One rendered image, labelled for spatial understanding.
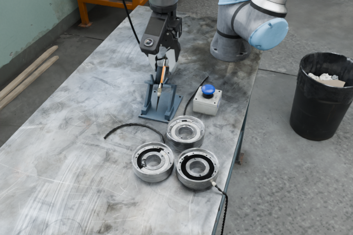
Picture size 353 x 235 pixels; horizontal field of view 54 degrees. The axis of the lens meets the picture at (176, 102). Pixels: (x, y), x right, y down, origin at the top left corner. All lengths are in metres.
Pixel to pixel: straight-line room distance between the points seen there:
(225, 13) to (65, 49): 1.97
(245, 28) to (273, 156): 1.08
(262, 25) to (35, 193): 0.76
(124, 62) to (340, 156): 1.39
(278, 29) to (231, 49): 0.21
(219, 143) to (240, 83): 0.29
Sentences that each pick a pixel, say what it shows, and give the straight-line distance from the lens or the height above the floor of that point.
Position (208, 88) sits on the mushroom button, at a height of 0.87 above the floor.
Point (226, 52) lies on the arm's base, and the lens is 1.25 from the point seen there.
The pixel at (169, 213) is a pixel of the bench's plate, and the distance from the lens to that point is 0.82.
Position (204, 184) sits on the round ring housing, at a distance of 0.83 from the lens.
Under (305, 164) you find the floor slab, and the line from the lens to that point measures 2.06.
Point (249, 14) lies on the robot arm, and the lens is 1.11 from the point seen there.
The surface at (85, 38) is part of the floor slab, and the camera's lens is 3.09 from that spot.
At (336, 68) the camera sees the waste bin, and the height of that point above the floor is 0.34.
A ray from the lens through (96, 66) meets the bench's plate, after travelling 1.26.
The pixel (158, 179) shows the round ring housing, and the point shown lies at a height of 0.82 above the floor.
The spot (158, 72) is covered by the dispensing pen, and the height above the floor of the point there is 0.92.
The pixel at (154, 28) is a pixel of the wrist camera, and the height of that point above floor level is 1.07.
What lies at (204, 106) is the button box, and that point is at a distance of 1.02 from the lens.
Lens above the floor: 1.50
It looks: 41 degrees down
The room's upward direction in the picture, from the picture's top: straight up
